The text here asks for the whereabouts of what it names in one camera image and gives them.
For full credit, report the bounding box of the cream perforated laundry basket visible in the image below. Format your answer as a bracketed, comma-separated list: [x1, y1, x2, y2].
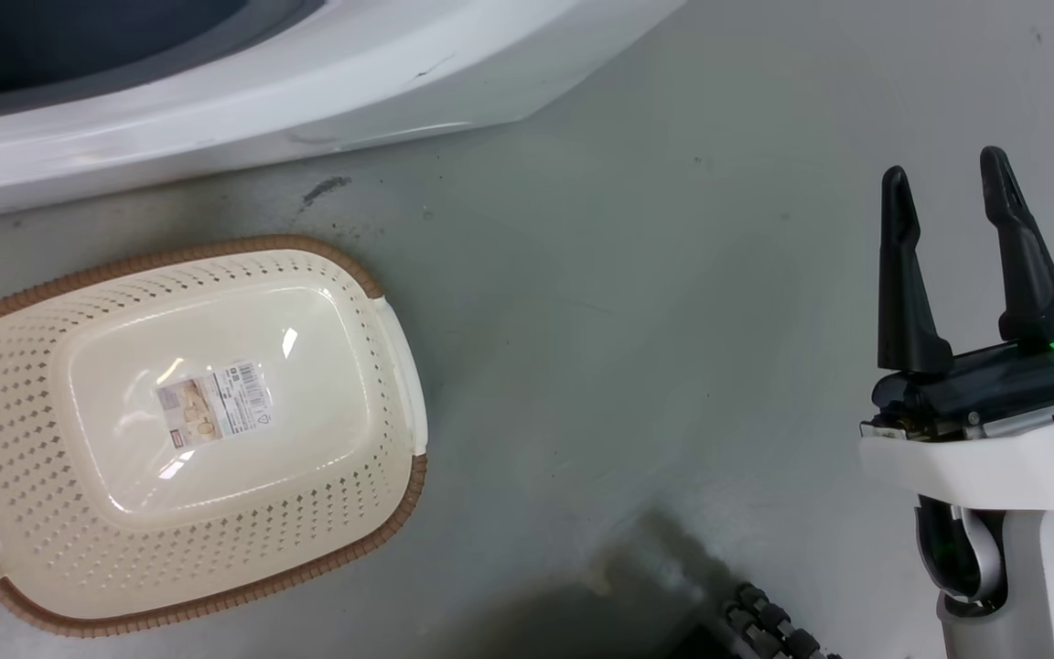
[0, 234, 429, 639]

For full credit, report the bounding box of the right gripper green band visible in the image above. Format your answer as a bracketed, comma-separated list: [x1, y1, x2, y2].
[860, 146, 1054, 511]

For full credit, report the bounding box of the white washing machine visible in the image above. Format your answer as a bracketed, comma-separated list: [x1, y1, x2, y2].
[0, 0, 688, 226]

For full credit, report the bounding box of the paper label sticker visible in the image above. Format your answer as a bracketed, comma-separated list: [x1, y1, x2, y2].
[156, 360, 274, 449]

